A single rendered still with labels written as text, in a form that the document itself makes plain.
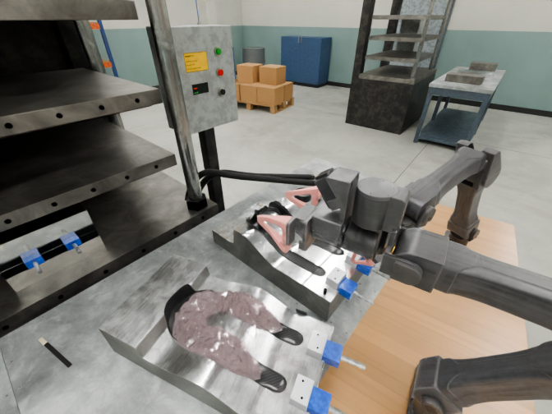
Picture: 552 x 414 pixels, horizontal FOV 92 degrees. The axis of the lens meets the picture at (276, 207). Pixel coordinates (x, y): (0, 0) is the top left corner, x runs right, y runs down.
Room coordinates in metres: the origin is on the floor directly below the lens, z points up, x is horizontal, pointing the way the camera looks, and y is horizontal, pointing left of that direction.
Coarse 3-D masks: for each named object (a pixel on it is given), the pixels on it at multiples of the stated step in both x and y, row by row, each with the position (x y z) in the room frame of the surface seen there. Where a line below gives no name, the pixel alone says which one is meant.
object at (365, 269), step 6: (348, 252) 0.58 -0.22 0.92; (348, 258) 0.57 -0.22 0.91; (360, 258) 0.56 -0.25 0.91; (354, 264) 0.55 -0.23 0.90; (360, 264) 0.54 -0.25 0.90; (360, 270) 0.54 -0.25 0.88; (366, 270) 0.53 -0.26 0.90; (372, 270) 0.53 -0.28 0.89; (378, 270) 0.53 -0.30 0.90; (384, 276) 0.51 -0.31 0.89
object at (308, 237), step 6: (318, 204) 0.39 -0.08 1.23; (300, 222) 0.34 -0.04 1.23; (306, 222) 0.33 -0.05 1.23; (300, 228) 0.34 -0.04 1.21; (306, 228) 0.33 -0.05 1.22; (306, 234) 0.33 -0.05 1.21; (312, 234) 0.35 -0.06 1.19; (300, 240) 0.34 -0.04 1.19; (306, 240) 0.34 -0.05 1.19; (312, 240) 0.35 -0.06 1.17; (324, 240) 0.34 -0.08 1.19; (330, 240) 0.33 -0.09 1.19; (342, 240) 0.32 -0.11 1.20; (300, 246) 0.34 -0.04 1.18; (306, 246) 0.34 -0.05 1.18
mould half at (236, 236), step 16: (256, 208) 0.89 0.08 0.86; (288, 208) 0.79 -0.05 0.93; (224, 224) 0.79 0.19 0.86; (240, 224) 0.79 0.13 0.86; (272, 224) 0.70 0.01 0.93; (224, 240) 0.71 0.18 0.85; (240, 240) 0.65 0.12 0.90; (256, 240) 0.63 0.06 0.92; (240, 256) 0.66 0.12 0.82; (256, 256) 0.60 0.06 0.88; (272, 256) 0.59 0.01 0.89; (304, 256) 0.60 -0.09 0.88; (320, 256) 0.59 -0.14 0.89; (336, 256) 0.59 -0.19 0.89; (272, 272) 0.56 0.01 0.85; (288, 272) 0.53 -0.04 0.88; (304, 272) 0.53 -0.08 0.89; (352, 272) 0.53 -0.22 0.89; (288, 288) 0.52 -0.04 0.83; (304, 288) 0.48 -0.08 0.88; (320, 288) 0.47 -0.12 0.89; (304, 304) 0.48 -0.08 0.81; (320, 304) 0.44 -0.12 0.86; (336, 304) 0.46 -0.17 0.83
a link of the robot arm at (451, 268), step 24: (408, 240) 0.30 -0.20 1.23; (432, 240) 0.29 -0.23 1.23; (432, 264) 0.25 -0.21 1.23; (456, 264) 0.24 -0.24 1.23; (480, 264) 0.24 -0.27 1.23; (504, 264) 0.24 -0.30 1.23; (432, 288) 0.24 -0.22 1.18; (456, 288) 0.23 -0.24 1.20; (480, 288) 0.22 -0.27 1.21; (504, 288) 0.21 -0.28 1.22; (528, 288) 0.21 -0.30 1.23; (528, 312) 0.20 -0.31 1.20
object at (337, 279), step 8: (336, 272) 0.51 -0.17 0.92; (344, 272) 0.51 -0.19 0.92; (328, 280) 0.49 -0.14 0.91; (336, 280) 0.48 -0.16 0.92; (344, 280) 0.49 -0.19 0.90; (336, 288) 0.47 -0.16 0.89; (344, 288) 0.46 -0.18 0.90; (352, 288) 0.46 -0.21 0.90; (344, 296) 0.45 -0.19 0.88; (360, 296) 0.44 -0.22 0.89
